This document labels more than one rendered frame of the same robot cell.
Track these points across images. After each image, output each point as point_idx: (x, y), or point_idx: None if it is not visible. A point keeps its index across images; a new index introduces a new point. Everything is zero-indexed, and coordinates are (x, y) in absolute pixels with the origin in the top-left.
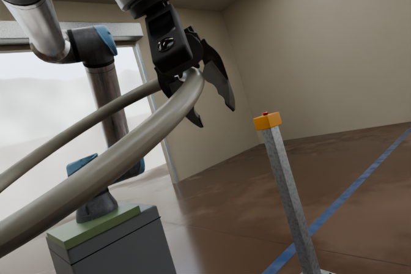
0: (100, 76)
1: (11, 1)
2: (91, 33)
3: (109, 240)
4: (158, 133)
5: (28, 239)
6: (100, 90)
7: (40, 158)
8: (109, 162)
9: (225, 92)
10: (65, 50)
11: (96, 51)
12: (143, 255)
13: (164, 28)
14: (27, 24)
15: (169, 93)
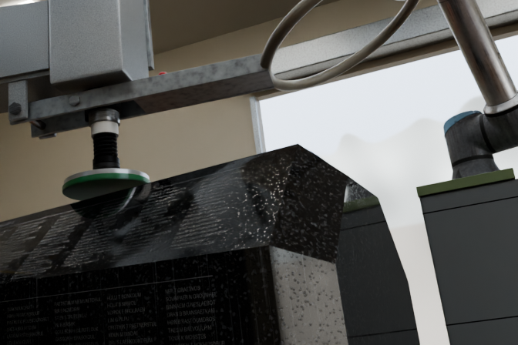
0: (449, 4)
1: None
2: None
3: (468, 201)
4: None
5: (279, 35)
6: (452, 20)
7: (351, 61)
8: (301, 1)
9: None
10: None
11: None
12: (515, 233)
13: None
14: None
15: None
